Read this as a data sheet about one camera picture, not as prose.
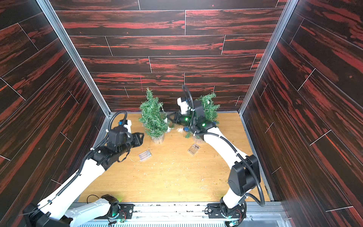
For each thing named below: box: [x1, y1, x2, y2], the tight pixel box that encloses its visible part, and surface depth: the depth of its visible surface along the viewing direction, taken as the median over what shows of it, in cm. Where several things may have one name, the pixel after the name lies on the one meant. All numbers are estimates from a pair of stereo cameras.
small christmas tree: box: [138, 87, 170, 145], surface depth 83 cm
